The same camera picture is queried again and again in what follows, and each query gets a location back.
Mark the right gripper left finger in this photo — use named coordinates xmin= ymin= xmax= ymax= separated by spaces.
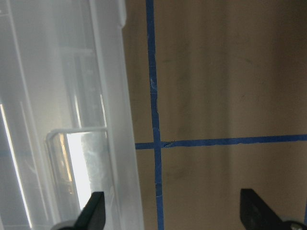
xmin=74 ymin=192 xmax=106 ymax=230

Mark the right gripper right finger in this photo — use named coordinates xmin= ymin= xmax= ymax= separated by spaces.
xmin=240 ymin=189 xmax=291 ymax=230

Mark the clear plastic box lid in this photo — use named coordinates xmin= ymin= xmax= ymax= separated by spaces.
xmin=0 ymin=0 xmax=144 ymax=230

